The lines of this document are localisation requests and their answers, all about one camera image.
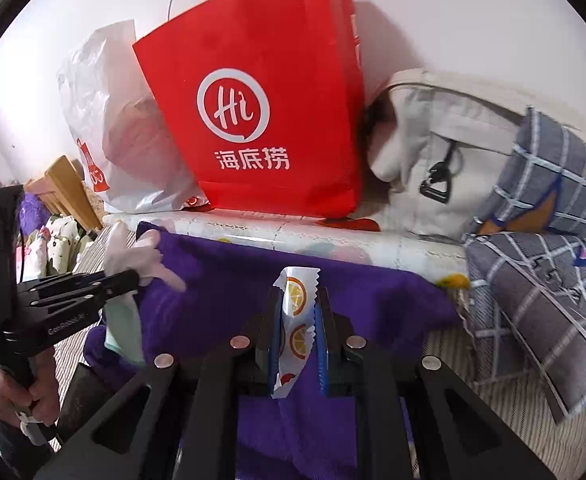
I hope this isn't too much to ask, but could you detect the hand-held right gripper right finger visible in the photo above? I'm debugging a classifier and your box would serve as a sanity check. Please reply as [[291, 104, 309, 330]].
[[313, 287, 556, 480]]

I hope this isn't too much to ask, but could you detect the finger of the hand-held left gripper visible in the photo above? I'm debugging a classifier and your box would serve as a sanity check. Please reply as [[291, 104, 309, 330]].
[[15, 269, 141, 295], [28, 282, 142, 312]]

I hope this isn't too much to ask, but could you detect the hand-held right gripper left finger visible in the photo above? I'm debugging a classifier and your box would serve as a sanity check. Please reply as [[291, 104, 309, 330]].
[[35, 287, 288, 480]]

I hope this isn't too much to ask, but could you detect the orange slice print snack packet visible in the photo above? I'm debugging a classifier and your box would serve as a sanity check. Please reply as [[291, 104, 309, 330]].
[[271, 266, 322, 400]]

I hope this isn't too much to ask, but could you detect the white glove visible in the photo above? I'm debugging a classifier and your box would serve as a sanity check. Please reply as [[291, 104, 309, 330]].
[[104, 221, 188, 292]]

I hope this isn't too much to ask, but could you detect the person's left forearm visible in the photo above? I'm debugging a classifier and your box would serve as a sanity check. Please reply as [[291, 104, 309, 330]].
[[0, 412, 56, 480]]

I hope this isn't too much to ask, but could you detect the person's left hand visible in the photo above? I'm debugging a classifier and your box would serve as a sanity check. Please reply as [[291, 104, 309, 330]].
[[0, 345, 62, 433]]

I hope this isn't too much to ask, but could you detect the floral cloth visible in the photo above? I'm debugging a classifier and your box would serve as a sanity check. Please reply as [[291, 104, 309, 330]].
[[20, 212, 94, 281]]

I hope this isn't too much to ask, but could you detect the pale green cloth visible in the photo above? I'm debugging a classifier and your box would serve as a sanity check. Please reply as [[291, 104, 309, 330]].
[[104, 294, 146, 367]]

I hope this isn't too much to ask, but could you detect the purple towel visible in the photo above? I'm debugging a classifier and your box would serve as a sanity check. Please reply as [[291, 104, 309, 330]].
[[83, 221, 461, 480]]

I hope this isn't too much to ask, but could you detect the wooden furniture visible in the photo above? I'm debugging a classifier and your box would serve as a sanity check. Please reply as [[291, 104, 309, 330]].
[[25, 155, 104, 233]]

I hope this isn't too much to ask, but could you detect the dark box with gold end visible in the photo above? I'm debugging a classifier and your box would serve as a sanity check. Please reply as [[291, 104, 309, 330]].
[[55, 364, 118, 445]]

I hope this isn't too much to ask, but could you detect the rolled printed sheet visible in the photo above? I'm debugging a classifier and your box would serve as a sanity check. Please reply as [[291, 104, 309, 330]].
[[104, 210, 474, 292]]

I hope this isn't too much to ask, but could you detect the white plastic bag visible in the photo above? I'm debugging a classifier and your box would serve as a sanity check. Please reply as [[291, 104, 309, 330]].
[[57, 20, 211, 213]]

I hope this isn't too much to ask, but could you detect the grey plaid cloth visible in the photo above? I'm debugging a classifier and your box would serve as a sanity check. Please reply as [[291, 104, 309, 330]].
[[473, 107, 586, 241], [464, 232, 586, 421]]

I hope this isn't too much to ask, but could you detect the beige backpack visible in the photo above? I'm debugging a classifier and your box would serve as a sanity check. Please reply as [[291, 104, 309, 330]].
[[365, 67, 586, 241]]

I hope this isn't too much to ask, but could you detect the red paper bag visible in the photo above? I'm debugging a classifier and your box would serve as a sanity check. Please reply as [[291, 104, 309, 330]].
[[133, 0, 366, 220]]

